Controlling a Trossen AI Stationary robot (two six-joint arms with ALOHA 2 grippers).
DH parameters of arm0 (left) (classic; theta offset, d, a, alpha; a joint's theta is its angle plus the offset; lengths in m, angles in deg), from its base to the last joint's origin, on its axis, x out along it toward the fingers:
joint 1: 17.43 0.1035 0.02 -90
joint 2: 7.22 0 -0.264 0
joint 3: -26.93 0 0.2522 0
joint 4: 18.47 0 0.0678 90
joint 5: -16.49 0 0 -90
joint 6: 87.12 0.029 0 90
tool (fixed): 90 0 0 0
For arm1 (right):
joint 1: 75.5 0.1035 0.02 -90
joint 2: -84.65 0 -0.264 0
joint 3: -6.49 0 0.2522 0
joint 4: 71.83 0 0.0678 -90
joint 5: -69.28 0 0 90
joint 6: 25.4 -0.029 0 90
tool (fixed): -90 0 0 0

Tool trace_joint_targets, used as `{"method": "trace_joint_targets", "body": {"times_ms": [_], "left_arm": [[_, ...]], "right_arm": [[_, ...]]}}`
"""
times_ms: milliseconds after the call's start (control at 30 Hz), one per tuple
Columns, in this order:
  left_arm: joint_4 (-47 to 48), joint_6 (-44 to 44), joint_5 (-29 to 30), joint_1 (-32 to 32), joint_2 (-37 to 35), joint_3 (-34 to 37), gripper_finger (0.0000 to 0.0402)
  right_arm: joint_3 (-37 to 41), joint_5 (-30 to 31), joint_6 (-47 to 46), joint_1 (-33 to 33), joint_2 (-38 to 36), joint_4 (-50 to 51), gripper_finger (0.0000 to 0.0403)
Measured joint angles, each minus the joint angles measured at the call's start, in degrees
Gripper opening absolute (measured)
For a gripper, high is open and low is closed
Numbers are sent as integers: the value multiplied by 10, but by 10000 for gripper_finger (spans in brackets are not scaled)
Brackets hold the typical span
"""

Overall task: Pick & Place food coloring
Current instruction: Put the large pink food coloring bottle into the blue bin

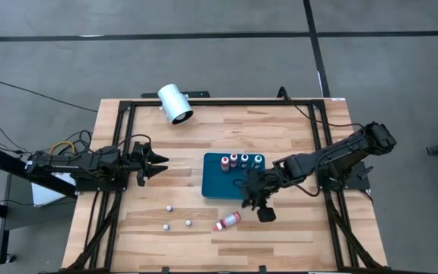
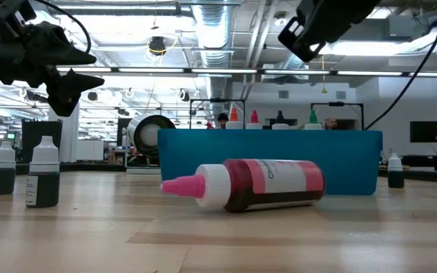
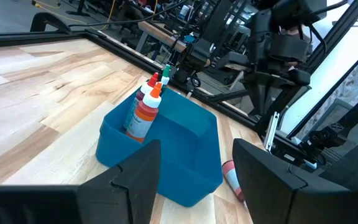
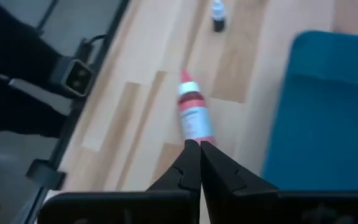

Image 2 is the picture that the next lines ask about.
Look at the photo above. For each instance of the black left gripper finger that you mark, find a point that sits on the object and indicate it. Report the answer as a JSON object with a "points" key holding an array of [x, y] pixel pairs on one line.
{"points": [[66, 91], [57, 47]]}

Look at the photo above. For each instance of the small white cap dark bottle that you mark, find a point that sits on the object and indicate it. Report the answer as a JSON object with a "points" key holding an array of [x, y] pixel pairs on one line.
{"points": [[395, 178], [0, 178], [44, 189]]}

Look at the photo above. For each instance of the green cap food coloring bottle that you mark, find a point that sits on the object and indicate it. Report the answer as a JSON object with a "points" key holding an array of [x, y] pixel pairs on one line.
{"points": [[313, 117]]}

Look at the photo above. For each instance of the orange cap food coloring bottle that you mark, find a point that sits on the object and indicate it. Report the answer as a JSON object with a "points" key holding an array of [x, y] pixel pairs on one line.
{"points": [[234, 115]]}

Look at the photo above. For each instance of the pink cap food coloring bottle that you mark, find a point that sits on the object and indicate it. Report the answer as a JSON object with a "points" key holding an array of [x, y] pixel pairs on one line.
{"points": [[279, 178]]}

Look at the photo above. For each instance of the black bin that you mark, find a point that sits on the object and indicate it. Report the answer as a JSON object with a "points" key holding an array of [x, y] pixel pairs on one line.
{"points": [[42, 140]]}

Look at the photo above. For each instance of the white cylindrical lamp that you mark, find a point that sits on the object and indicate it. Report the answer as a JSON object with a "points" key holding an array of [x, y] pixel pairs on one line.
{"points": [[142, 132]]}

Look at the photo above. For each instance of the person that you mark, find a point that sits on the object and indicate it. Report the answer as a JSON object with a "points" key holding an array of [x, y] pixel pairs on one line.
{"points": [[222, 118], [331, 123]]}

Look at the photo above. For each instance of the long ceiling light strip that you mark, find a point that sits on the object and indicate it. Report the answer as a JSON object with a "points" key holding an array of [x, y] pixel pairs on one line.
{"points": [[222, 71]]}

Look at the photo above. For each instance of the blue plastic tray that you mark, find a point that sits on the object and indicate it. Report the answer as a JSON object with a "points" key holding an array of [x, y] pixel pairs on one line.
{"points": [[355, 163]]}

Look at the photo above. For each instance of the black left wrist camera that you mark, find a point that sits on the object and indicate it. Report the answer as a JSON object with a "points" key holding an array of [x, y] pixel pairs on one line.
{"points": [[13, 13]]}

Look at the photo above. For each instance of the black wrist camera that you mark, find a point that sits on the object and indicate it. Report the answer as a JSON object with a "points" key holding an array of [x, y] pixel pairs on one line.
{"points": [[298, 38], [13, 13]]}

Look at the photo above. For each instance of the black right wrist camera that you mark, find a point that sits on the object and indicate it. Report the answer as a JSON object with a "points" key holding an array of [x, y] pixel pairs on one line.
{"points": [[298, 38]]}

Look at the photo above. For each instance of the black rig frame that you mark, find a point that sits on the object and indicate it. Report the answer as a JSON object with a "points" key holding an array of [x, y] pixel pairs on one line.
{"points": [[218, 100], [336, 103]]}

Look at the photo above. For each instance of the black hanging ceiling camera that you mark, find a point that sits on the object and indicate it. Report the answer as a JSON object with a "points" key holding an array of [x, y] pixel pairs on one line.
{"points": [[157, 45]]}

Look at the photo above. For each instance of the silver ribbed ceiling duct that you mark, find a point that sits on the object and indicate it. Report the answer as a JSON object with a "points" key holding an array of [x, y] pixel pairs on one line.
{"points": [[212, 30]]}

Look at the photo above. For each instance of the black wall monitor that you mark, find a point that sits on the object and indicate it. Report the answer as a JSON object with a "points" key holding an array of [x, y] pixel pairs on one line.
{"points": [[427, 132]]}

